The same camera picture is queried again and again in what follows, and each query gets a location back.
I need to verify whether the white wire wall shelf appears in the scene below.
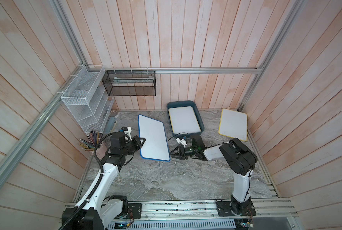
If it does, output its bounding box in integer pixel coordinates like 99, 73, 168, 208
61, 65, 114, 134

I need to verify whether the aluminium horizontal wall rail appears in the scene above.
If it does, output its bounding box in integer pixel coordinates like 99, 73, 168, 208
88, 65, 263, 74

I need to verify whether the blue-framed whiteboard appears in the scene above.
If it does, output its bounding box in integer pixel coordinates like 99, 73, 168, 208
138, 115, 170, 162

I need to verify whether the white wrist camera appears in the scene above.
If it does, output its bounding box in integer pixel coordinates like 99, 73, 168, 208
176, 137, 187, 147
120, 126, 132, 140

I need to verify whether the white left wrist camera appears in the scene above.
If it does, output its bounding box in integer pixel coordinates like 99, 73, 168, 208
120, 126, 132, 140

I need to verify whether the small clear tape roll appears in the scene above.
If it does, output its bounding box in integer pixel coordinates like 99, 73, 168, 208
109, 110, 119, 118

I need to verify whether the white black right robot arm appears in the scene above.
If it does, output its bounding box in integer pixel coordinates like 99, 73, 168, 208
169, 135, 258, 217

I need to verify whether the teal plastic storage box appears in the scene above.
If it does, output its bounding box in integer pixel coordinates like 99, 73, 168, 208
167, 101, 205, 135

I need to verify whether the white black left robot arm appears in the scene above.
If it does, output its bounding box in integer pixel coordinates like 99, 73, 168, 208
60, 131, 146, 230

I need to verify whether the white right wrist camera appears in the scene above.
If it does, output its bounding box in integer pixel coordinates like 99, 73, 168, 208
176, 137, 187, 147

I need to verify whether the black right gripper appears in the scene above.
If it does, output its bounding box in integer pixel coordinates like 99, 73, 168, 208
169, 146, 198, 161

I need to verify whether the yellow-framed whiteboard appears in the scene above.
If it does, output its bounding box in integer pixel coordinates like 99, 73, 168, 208
168, 106, 201, 134
218, 108, 248, 142

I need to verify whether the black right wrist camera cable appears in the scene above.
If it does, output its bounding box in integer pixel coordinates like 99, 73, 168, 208
167, 132, 192, 143

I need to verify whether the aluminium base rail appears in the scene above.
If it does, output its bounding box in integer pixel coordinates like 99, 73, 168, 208
58, 197, 298, 223

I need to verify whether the black corrugated cable conduit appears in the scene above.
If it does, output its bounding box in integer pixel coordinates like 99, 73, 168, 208
58, 133, 120, 230

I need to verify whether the light blue stapler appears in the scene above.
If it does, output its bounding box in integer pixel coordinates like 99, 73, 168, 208
103, 117, 116, 135

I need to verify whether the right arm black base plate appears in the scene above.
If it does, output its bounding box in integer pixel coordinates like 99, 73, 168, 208
215, 199, 256, 217

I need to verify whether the black mesh wall basket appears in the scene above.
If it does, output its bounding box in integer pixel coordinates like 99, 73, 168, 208
102, 70, 157, 96

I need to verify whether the pink pencil cup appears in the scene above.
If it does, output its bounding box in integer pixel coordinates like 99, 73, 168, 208
96, 141, 107, 160

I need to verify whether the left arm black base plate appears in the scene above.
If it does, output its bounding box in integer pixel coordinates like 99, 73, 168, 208
125, 203, 142, 219

